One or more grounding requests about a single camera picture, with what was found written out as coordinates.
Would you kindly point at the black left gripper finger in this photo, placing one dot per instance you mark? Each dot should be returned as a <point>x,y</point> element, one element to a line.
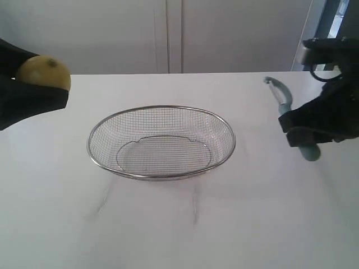
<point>20,101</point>
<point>12,58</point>

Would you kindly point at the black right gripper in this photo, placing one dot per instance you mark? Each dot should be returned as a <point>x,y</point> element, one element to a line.
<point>333,116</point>

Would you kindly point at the yellow lemon with sticker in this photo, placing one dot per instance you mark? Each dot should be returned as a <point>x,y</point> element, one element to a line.
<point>43,70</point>

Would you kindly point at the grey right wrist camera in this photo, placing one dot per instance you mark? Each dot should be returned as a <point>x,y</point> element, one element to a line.
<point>318,51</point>

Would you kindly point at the oval metal wire mesh basket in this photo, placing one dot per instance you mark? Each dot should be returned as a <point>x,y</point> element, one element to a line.
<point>161,142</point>

